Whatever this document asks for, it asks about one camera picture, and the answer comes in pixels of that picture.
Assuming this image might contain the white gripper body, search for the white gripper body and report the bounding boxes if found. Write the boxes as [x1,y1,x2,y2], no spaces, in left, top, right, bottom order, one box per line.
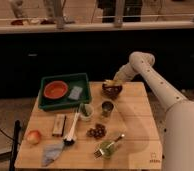
[114,64,136,82]

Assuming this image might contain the yellow banana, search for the yellow banana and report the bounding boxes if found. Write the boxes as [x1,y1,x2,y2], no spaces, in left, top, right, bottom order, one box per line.
[104,79,122,86]

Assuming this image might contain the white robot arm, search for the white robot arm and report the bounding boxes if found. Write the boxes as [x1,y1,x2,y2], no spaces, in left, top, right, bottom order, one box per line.
[114,51,194,171]

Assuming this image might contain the orange bowl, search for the orange bowl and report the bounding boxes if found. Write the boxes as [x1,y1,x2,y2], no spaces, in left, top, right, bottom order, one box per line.
[43,80,68,100]

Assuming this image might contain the small metal cup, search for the small metal cup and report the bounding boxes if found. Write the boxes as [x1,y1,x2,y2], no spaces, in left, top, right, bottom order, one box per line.
[102,101,114,117]

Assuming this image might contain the grey sponge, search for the grey sponge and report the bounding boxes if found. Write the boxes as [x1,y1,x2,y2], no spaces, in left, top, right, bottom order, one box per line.
[68,86,83,100]

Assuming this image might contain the green plastic tray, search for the green plastic tray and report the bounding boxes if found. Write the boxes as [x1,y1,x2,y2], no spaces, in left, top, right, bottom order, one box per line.
[38,73,91,111]

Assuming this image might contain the bunch of dark grapes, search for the bunch of dark grapes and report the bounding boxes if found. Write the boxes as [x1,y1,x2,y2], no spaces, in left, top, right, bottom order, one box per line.
[86,123,106,139]

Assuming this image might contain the wooden block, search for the wooden block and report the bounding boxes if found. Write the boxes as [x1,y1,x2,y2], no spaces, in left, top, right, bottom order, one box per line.
[52,114,66,136]

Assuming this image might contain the green plate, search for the green plate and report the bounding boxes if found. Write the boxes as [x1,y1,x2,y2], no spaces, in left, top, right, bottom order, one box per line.
[99,141,115,158]

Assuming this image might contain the blue grey cloth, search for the blue grey cloth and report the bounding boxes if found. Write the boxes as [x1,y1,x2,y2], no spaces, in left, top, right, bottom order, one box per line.
[41,142,64,167]

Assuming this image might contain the red apple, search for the red apple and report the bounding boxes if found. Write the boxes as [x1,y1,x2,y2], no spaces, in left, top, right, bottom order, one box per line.
[26,130,42,145]

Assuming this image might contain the white handled dish brush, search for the white handled dish brush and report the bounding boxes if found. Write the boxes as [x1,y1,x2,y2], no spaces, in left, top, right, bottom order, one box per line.
[64,112,80,146]

